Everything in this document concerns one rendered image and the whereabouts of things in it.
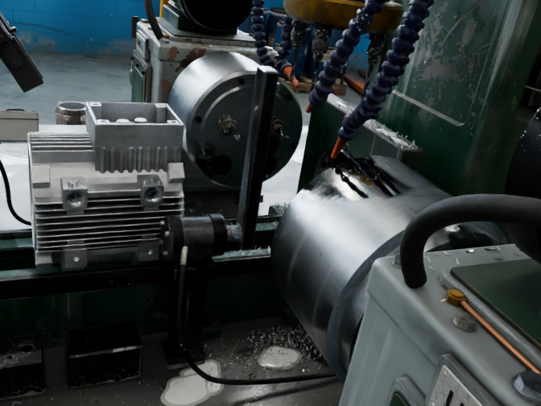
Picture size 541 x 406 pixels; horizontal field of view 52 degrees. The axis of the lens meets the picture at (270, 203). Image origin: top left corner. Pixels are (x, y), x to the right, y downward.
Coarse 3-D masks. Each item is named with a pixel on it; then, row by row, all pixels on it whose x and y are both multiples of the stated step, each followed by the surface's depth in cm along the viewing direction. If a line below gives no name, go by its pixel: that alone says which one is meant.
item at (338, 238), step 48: (336, 192) 65; (384, 192) 62; (432, 192) 63; (288, 240) 67; (336, 240) 60; (384, 240) 56; (432, 240) 56; (480, 240) 57; (288, 288) 68; (336, 288) 58; (336, 336) 59
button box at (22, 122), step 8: (0, 112) 91; (8, 112) 91; (16, 112) 92; (24, 112) 92; (32, 112) 93; (0, 120) 91; (8, 120) 91; (16, 120) 92; (24, 120) 92; (32, 120) 93; (0, 128) 91; (8, 128) 92; (16, 128) 92; (24, 128) 92; (32, 128) 93; (0, 136) 91; (8, 136) 92; (16, 136) 92; (24, 136) 93
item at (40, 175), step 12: (36, 168) 71; (48, 168) 71; (168, 168) 78; (180, 168) 78; (36, 180) 70; (48, 180) 71; (168, 180) 78; (180, 180) 79; (36, 252) 76; (48, 252) 76; (36, 264) 75; (48, 264) 76
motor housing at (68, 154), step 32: (32, 160) 73; (64, 160) 74; (32, 192) 72; (96, 192) 73; (128, 192) 75; (32, 224) 85; (64, 224) 74; (96, 224) 75; (128, 224) 76; (96, 256) 81; (128, 256) 84
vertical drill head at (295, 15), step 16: (288, 0) 80; (304, 0) 77; (320, 0) 76; (336, 0) 75; (352, 0) 77; (304, 16) 78; (320, 16) 77; (336, 16) 76; (352, 16) 76; (384, 16) 77; (400, 16) 80; (304, 32) 86; (320, 32) 79; (368, 32) 78; (384, 32) 80; (320, 48) 80; (368, 48) 85; (368, 80) 87
